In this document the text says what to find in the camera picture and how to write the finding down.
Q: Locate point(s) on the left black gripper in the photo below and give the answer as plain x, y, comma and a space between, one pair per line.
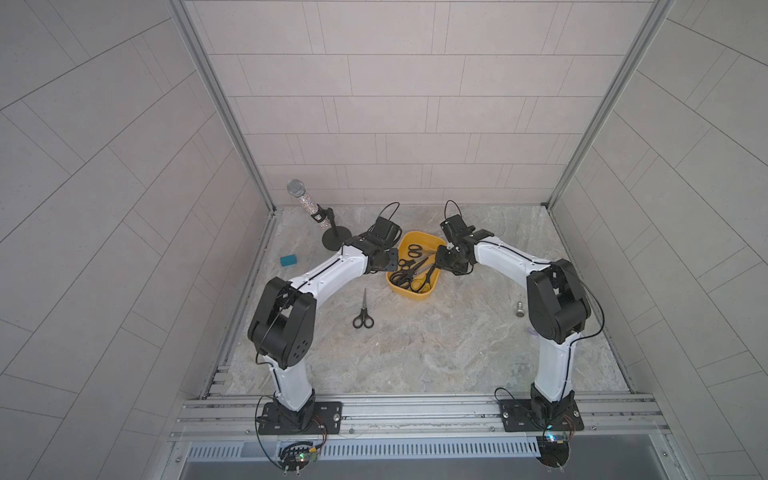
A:
390, 259

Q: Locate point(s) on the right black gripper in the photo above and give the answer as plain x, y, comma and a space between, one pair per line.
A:
448, 259

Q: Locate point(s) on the large black scissors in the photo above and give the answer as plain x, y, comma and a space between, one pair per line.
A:
402, 278

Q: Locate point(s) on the yellow plastic storage box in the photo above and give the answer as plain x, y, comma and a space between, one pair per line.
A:
430, 243

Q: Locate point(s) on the small black scissors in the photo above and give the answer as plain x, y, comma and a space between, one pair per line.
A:
363, 319

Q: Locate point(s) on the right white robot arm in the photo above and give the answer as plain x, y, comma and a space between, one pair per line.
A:
557, 306

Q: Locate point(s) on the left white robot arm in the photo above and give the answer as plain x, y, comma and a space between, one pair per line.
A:
282, 327

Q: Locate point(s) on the black scissors in box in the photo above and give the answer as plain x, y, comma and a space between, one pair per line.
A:
424, 281

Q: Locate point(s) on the glitter microphone on stand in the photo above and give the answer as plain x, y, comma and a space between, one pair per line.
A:
334, 235

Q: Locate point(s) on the teal sponge block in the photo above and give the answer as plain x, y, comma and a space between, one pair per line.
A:
288, 260

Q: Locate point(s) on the right green circuit board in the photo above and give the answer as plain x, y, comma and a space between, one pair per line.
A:
554, 453

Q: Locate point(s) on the green circuit board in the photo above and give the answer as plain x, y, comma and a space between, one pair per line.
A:
554, 453
295, 457

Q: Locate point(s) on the left green circuit board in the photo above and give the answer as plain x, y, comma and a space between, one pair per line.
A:
295, 457

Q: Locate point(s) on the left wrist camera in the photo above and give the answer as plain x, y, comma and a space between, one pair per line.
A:
385, 232

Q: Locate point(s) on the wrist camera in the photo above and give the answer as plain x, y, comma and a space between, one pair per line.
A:
455, 228
385, 232

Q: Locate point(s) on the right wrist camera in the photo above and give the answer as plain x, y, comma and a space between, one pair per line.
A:
455, 228

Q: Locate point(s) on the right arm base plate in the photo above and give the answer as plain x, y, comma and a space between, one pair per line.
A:
539, 415

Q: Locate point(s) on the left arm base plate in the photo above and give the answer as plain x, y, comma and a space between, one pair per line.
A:
314, 418

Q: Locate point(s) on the aluminium mounting rail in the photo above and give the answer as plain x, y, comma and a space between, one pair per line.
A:
358, 416

